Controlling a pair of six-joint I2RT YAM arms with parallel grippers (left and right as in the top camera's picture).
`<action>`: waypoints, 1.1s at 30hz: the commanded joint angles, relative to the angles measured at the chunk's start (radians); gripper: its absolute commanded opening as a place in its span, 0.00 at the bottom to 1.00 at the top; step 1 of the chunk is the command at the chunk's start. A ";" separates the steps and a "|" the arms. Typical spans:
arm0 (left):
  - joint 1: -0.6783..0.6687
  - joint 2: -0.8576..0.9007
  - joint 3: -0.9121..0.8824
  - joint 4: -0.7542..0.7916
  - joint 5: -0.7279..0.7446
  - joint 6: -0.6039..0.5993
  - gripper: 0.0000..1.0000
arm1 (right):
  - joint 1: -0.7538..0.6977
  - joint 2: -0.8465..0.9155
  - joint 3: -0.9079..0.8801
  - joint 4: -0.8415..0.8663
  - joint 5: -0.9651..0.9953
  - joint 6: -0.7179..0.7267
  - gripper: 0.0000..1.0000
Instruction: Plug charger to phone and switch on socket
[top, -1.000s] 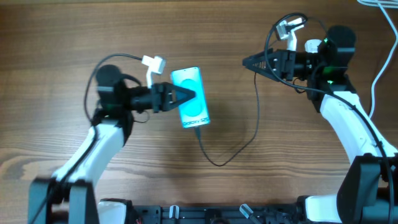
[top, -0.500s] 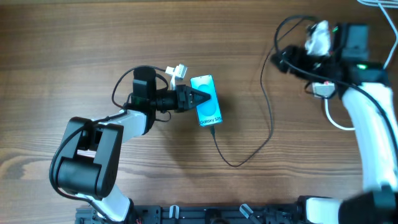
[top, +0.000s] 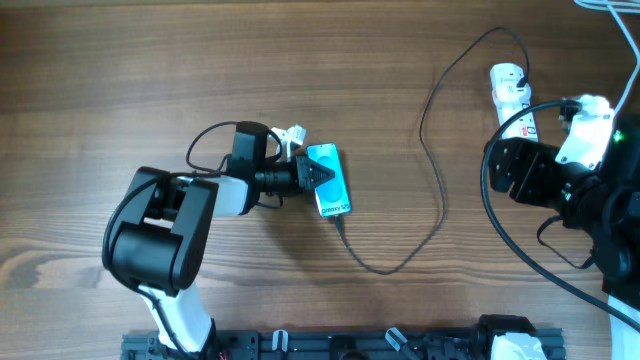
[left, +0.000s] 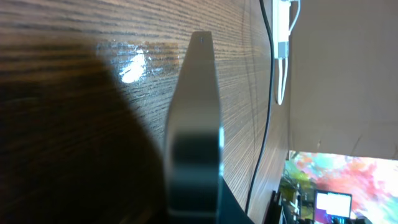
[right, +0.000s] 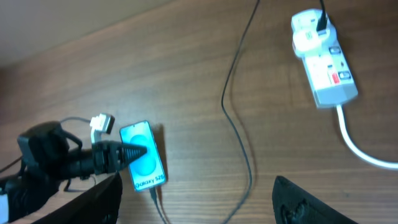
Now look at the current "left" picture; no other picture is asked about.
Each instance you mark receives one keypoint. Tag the Galaxy S25 smartphone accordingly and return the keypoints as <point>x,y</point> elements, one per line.
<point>192,156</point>

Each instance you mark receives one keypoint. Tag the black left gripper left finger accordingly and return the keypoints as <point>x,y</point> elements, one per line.
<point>72,150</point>

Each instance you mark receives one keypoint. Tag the computer monitor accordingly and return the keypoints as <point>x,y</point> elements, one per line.
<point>330,206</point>

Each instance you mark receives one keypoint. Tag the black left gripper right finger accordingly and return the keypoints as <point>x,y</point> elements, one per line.
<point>230,210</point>

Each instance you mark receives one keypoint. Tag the white power strip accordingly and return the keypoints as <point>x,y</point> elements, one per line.
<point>280,28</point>

